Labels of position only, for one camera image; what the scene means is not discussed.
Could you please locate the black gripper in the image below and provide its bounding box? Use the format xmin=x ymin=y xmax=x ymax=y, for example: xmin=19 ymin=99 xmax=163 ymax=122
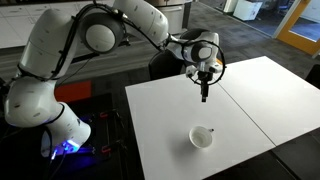
xmin=197 ymin=70 xmax=212 ymax=103

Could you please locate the white bowl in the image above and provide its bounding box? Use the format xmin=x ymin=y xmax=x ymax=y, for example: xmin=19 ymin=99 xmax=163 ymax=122
xmin=188 ymin=125 xmax=214 ymax=150

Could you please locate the black chair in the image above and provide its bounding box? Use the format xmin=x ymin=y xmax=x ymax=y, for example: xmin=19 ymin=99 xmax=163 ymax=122
xmin=148 ymin=49 xmax=188 ymax=81
xmin=179 ymin=28 xmax=209 ymax=43
xmin=304 ymin=63 xmax=320 ymax=90

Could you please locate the stainless steel appliance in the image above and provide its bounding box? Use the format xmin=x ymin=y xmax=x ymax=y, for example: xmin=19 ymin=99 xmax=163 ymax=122
xmin=146 ymin=0 xmax=193 ymax=35

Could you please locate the small white box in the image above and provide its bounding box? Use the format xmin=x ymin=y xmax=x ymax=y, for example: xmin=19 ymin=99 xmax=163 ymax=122
xmin=222 ymin=0 xmax=239 ymax=14

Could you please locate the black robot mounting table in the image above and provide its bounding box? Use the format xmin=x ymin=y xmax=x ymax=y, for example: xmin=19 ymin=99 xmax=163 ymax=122
xmin=0 ymin=92 xmax=136 ymax=180

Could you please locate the orange door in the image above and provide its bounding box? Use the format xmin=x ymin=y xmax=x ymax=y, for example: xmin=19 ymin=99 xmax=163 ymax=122
xmin=276 ymin=0 xmax=320 ymax=56

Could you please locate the white door frame post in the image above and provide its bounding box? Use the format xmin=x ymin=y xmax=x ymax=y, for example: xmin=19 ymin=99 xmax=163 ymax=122
xmin=272 ymin=0 xmax=303 ymax=39

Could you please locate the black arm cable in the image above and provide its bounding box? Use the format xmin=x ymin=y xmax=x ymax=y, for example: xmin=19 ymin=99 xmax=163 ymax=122
xmin=16 ymin=1 xmax=227 ymax=87

